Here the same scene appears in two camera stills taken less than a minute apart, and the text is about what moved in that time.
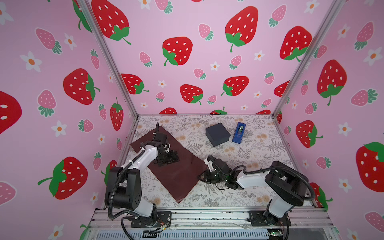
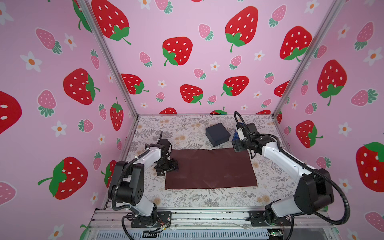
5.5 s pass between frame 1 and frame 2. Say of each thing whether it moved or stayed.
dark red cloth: moved
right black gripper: moved
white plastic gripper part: moved
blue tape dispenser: stayed
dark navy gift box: stayed
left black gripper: moved
